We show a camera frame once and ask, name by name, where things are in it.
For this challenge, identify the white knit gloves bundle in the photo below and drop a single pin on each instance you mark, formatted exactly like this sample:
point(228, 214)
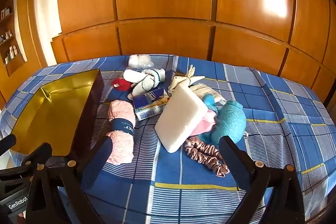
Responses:
point(136, 77)

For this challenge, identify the blue plaid bedsheet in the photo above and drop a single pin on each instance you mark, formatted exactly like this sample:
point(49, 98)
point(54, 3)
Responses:
point(168, 187)

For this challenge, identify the red plush toy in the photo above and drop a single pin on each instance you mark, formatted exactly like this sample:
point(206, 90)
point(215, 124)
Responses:
point(122, 84)

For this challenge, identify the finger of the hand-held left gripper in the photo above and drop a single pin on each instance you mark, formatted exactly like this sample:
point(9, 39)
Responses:
point(8, 142)
point(29, 158)

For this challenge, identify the white plastic bag bundle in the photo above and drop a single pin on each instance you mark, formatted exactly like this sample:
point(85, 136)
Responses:
point(139, 61)

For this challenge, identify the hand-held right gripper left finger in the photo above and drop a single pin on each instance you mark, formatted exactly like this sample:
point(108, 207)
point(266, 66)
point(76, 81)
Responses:
point(102, 150)

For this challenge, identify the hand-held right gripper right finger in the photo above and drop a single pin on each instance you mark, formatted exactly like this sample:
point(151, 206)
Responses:
point(231, 155)

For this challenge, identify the cream cloth bundle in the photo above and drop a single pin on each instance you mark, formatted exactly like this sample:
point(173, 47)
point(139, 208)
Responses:
point(181, 79)

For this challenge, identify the pink towel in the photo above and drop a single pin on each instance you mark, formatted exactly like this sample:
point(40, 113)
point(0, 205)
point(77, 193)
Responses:
point(120, 111)

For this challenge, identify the black box with gold lining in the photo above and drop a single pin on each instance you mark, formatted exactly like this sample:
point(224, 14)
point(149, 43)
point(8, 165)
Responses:
point(52, 108)

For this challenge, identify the wooden wall shelf niche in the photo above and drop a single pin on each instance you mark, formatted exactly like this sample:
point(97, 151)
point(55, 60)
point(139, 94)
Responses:
point(10, 50)

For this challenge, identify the blue tissue packet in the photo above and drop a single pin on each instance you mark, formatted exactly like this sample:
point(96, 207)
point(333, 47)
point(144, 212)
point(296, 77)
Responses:
point(149, 106)

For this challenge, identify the pink satin scrunchie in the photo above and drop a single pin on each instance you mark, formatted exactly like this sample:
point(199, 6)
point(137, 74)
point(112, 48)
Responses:
point(202, 151)

